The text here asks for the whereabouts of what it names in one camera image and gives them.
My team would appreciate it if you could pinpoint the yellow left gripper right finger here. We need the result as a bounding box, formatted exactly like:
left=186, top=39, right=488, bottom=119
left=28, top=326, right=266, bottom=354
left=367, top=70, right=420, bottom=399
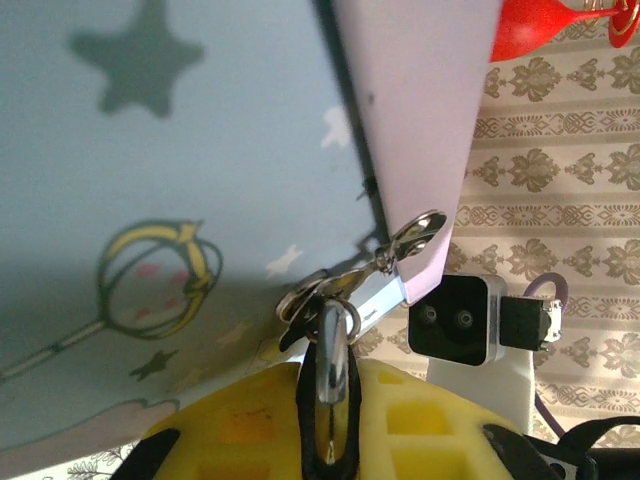
left=355, top=358, right=557, bottom=480

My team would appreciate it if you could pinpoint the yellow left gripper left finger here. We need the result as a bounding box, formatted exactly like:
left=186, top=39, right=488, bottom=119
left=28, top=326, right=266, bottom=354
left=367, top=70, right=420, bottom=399
left=109, top=361, right=307, bottom=480

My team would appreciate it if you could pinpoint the small black padlock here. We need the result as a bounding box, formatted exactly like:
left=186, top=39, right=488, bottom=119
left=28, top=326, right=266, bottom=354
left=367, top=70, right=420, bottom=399
left=294, top=298, right=364, bottom=480

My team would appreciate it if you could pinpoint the red plastic goblet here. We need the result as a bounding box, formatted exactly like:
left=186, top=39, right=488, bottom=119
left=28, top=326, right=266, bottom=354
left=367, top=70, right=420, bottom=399
left=488, top=0, right=640, bottom=64

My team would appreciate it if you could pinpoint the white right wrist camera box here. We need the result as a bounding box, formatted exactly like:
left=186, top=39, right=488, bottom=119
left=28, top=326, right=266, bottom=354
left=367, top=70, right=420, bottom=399
left=406, top=273, right=565, bottom=437

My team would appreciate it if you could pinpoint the small silver key with ring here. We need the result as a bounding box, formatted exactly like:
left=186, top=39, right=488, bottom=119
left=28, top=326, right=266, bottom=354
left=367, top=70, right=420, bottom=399
left=276, top=267, right=363, bottom=351

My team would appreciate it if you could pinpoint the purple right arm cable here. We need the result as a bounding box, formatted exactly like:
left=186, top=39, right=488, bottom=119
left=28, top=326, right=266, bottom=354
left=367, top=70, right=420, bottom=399
left=523, top=276, right=572, bottom=447

